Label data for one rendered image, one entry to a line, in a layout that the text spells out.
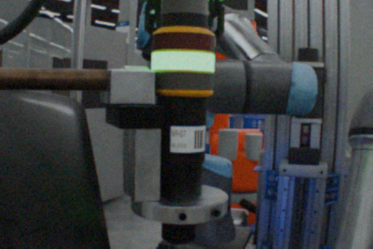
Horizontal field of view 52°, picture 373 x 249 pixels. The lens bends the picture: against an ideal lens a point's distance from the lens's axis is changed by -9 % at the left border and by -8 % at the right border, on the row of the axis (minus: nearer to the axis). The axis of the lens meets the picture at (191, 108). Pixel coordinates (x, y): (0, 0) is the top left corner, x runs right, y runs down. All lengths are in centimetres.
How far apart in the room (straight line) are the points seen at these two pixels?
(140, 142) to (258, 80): 31
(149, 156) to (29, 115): 16
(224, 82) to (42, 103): 25
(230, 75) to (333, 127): 71
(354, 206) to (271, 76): 26
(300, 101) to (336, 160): 67
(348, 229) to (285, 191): 51
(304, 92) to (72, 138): 33
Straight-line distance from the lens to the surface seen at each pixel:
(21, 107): 40
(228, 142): 415
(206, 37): 28
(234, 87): 55
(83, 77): 27
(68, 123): 40
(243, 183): 430
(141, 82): 27
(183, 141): 28
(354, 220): 68
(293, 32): 125
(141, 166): 27
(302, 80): 58
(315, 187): 116
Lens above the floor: 146
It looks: 3 degrees down
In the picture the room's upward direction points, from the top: 2 degrees clockwise
